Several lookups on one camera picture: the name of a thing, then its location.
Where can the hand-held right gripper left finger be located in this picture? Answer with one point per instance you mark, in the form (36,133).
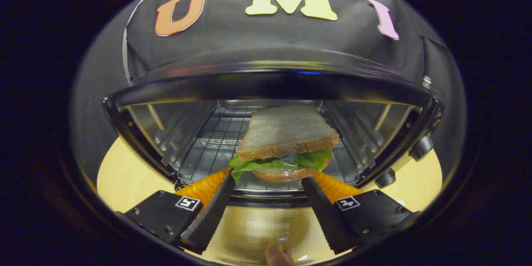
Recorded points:
(212,216)

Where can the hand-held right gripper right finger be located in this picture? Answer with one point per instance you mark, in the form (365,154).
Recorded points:
(328,220)

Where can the black backdrop cloth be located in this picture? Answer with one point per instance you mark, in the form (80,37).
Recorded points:
(249,37)

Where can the lettuce sandwich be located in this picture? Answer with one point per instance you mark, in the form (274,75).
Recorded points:
(286,129)

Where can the black electric oven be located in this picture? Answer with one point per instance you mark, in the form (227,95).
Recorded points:
(270,85)

